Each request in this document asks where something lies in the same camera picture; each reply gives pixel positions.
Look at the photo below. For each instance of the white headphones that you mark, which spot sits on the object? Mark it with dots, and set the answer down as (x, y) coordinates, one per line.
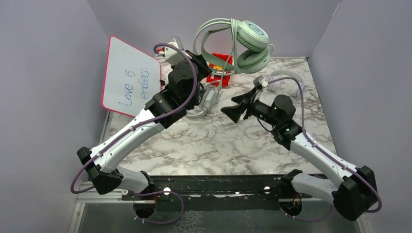
(286, 75)

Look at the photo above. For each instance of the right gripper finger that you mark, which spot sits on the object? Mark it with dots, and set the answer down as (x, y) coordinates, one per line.
(244, 98)
(234, 112)

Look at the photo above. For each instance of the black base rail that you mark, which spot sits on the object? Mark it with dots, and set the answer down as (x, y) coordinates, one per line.
(215, 193)

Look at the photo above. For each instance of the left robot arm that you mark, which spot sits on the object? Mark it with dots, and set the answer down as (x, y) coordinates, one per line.
(182, 93)

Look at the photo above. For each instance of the pink framed whiteboard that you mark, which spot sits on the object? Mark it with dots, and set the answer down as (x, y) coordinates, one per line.
(131, 78)

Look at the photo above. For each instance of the green headphones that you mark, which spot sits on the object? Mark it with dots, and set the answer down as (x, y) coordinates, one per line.
(251, 50)

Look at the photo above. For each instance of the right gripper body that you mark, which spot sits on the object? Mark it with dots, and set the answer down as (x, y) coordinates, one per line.
(253, 108)

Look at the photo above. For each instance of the red plastic bin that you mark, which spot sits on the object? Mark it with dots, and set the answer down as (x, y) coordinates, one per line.
(215, 76)

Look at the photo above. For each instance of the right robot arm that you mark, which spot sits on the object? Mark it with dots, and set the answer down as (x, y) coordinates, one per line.
(352, 190)

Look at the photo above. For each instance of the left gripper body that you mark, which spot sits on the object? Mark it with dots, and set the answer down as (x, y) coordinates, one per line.
(202, 71)

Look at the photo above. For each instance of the grey white gaming headset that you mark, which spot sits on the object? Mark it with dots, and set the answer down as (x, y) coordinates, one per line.
(210, 93)

